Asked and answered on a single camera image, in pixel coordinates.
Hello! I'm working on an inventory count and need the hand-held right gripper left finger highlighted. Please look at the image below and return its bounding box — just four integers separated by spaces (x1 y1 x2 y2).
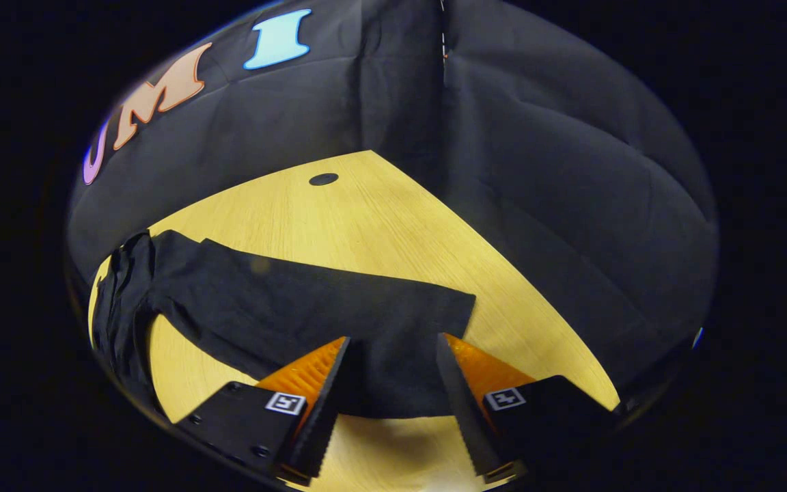
175 336 352 487

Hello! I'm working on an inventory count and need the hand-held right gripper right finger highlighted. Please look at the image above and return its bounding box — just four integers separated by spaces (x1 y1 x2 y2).
437 333 621 484

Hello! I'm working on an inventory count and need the black collared garment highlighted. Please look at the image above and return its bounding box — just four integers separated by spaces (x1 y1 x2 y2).
91 229 476 419

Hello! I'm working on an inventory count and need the black backdrop cloth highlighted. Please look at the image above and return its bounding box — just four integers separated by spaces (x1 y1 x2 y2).
66 0 721 411

